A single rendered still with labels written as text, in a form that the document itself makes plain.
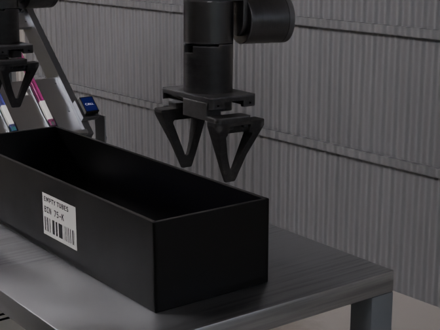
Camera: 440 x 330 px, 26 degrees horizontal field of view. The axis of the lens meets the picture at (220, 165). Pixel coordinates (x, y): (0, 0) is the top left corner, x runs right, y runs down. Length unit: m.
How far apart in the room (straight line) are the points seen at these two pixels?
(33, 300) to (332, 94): 2.42
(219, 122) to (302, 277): 0.30
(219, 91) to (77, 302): 0.31
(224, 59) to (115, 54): 3.51
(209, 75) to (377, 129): 2.32
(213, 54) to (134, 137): 3.47
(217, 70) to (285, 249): 0.37
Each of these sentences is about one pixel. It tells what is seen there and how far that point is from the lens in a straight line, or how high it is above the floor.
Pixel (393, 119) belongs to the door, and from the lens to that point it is 3.31.
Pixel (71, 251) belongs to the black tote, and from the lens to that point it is 1.29.
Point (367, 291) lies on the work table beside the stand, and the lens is 1.26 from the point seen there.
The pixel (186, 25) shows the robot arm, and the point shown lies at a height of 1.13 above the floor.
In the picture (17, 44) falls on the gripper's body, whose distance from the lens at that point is 1.56.
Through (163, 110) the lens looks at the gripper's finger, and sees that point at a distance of 1.13.
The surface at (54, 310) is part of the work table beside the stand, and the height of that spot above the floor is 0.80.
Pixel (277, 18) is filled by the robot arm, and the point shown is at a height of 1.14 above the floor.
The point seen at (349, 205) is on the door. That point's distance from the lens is 3.51.
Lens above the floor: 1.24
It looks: 14 degrees down
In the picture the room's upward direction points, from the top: straight up
